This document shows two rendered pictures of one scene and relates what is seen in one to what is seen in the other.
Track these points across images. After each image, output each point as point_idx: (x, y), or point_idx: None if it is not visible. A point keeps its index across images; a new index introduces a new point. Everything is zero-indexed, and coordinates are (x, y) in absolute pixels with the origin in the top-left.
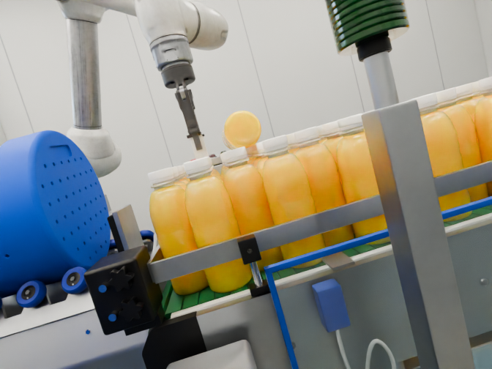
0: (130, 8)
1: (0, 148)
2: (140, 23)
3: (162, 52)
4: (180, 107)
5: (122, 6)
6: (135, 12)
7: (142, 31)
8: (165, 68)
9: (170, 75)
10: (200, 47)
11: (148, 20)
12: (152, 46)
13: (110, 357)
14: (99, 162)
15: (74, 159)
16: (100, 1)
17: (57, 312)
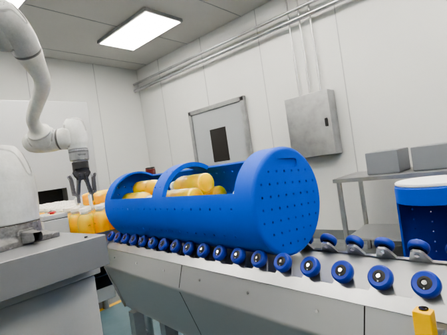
0: (41, 111)
1: (152, 174)
2: (84, 138)
3: (88, 154)
4: (88, 179)
5: (42, 108)
6: (39, 113)
7: (82, 141)
8: (87, 161)
9: (88, 165)
10: (50, 151)
11: (88, 140)
12: (86, 149)
13: None
14: None
15: (124, 187)
16: (45, 99)
17: None
